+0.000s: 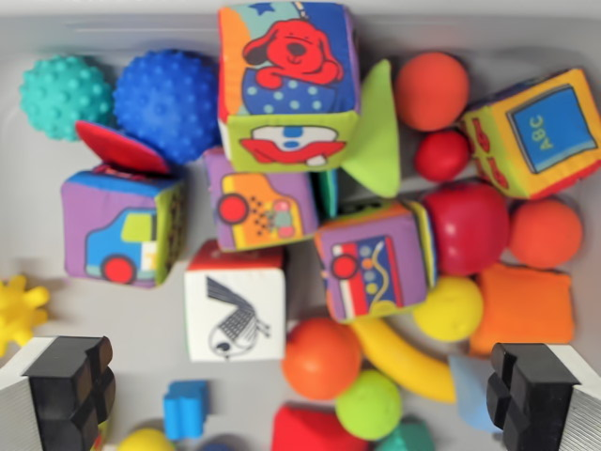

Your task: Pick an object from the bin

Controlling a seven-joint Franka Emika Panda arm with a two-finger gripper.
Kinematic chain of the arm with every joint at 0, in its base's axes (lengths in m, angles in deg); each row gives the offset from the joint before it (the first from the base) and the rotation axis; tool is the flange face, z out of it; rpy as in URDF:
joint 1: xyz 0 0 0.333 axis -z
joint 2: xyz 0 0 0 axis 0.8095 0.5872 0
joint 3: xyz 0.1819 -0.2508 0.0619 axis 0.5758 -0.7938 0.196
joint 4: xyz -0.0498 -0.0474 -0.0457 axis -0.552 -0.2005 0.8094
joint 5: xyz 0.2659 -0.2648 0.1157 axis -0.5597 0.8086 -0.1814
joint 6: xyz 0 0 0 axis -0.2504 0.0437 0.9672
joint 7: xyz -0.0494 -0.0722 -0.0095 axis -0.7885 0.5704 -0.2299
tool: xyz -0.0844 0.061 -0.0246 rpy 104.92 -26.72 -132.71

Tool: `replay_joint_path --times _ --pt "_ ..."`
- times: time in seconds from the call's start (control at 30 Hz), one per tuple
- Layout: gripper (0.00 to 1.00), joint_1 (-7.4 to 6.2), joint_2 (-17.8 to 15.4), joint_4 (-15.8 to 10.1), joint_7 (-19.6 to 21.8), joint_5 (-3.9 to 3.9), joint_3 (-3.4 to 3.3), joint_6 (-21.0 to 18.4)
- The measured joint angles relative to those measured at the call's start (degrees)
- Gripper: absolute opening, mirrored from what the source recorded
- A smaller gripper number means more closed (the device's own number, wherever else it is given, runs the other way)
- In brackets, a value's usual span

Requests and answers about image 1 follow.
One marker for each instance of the orange foam ball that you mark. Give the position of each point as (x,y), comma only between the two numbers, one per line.
(432,91)
(544,233)

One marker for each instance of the red plush block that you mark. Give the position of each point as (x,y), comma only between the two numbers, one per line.
(310,430)

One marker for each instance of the red toy apple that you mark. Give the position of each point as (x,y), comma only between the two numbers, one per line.
(467,228)

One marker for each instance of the small red ball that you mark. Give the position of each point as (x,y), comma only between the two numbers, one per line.
(441,155)

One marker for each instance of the green plush cone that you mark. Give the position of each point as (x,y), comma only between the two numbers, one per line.
(375,141)

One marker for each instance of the purple fabric cube blue truck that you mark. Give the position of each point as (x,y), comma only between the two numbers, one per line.
(119,228)

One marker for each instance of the yellow toy banana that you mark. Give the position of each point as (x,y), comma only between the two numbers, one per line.
(404,357)

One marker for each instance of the fabric cube with ABC book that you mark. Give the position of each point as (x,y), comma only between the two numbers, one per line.
(540,131)

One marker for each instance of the grey plastic bin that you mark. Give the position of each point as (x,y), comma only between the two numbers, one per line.
(28,211)

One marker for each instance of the fabric cube with red dog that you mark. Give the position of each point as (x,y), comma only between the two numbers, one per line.
(288,89)

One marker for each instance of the light blue plush pillow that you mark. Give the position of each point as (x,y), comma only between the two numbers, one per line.
(469,394)

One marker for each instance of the blue bumpy rubber ball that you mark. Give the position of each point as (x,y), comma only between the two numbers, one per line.
(169,105)

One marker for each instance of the purple fabric cube striped truck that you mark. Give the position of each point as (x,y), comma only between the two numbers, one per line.
(375,263)

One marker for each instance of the orange plush cube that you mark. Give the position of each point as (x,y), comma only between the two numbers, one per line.
(523,307)

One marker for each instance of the blue plastic block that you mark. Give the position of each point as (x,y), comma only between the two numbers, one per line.
(185,409)

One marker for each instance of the green foam ball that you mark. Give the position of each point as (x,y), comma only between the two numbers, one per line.
(368,405)

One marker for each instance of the yellow spiky rubber toy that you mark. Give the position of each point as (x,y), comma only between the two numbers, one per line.
(19,310)

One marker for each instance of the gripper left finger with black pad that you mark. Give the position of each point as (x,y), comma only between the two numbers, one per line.
(66,390)

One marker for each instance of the white fabric cube with bird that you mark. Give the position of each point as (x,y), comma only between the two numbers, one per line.
(235,310)

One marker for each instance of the teal bumpy rubber ball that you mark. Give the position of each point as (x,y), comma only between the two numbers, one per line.
(63,96)

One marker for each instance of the red fabric flap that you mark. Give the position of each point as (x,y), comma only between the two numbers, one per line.
(117,148)

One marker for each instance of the yellow foam ball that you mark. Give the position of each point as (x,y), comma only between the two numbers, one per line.
(448,307)
(145,441)

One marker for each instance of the teal green block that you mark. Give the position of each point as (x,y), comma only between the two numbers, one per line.
(406,437)

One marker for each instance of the orange toy fruit ball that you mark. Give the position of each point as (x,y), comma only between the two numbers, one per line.
(321,359)

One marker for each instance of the blue fuzzy ball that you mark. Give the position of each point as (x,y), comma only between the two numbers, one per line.
(216,447)

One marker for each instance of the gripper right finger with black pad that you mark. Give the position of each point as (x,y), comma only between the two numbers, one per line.
(535,394)

